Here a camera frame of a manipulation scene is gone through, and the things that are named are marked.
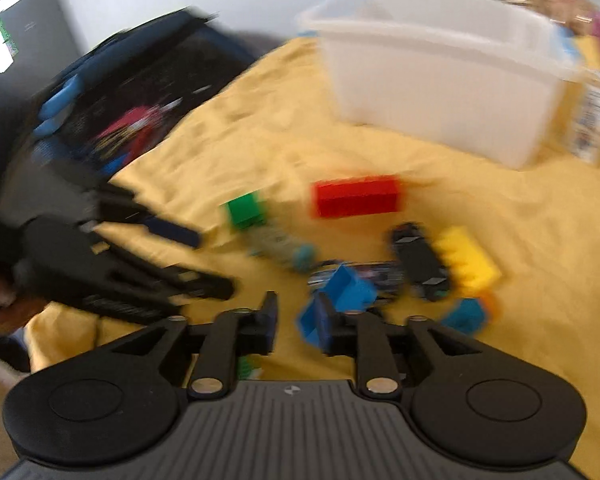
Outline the blue and orange block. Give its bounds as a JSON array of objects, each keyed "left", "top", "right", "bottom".
[{"left": 439, "top": 294, "right": 502, "bottom": 337}]

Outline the dark printed packet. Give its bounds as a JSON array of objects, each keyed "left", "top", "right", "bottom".
[{"left": 308, "top": 260, "right": 407, "bottom": 306}]

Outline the yellow building block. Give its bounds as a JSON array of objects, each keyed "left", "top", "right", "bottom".
[{"left": 431, "top": 226, "right": 502, "bottom": 297}]

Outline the person's left forearm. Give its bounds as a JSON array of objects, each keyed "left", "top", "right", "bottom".
[{"left": 0, "top": 255, "right": 48, "bottom": 348}]

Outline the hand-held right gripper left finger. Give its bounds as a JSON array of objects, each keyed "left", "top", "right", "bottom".
[{"left": 109, "top": 291, "right": 279, "bottom": 402}]

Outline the grey cabinet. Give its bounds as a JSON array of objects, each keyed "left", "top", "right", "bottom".
[{"left": 0, "top": 0, "right": 90, "bottom": 78}]

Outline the grey and teal toy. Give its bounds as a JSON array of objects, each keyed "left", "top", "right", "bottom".
[{"left": 248, "top": 225, "right": 317, "bottom": 273}]

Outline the black toy car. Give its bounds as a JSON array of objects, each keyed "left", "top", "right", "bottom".
[{"left": 389, "top": 221, "right": 452, "bottom": 303}]

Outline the yellow blanket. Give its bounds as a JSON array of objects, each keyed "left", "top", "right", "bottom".
[{"left": 24, "top": 35, "right": 600, "bottom": 480}]

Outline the white plastic container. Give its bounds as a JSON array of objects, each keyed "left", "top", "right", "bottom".
[{"left": 297, "top": 0, "right": 583, "bottom": 171}]

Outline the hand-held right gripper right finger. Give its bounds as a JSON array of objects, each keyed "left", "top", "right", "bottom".
[{"left": 314, "top": 291, "right": 487, "bottom": 402}]

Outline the small green building block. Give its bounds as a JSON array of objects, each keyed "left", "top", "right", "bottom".
[{"left": 236, "top": 354, "right": 262, "bottom": 381}]

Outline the blue building block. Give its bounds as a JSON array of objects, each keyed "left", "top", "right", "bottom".
[{"left": 296, "top": 264, "right": 377, "bottom": 350}]

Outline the red building block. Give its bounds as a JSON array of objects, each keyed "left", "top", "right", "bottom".
[{"left": 310, "top": 174, "right": 407, "bottom": 220}]

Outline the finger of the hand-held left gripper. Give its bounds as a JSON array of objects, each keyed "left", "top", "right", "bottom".
[
  {"left": 96, "top": 184, "right": 204, "bottom": 251},
  {"left": 107, "top": 252, "right": 237, "bottom": 306}
]

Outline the dark printed box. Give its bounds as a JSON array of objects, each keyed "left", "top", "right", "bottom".
[{"left": 29, "top": 7, "right": 253, "bottom": 181}]

